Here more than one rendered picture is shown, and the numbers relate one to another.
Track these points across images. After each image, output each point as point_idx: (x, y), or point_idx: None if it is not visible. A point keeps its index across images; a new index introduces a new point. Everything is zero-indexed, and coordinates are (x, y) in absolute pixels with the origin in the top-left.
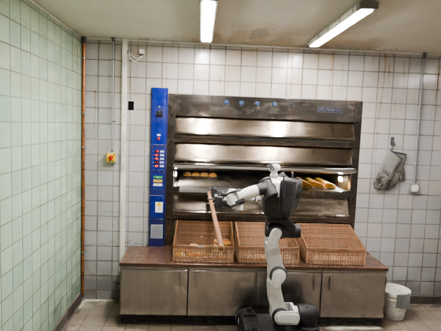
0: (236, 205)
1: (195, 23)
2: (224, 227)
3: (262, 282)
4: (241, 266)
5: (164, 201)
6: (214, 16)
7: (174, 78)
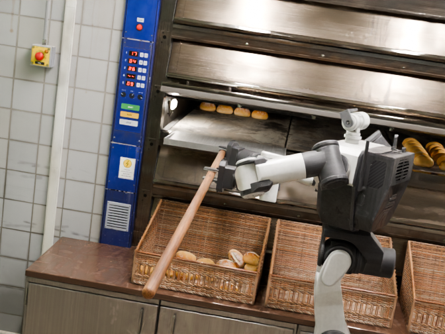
0: (251, 193)
1: None
2: (253, 228)
3: None
4: (267, 315)
5: (138, 159)
6: None
7: None
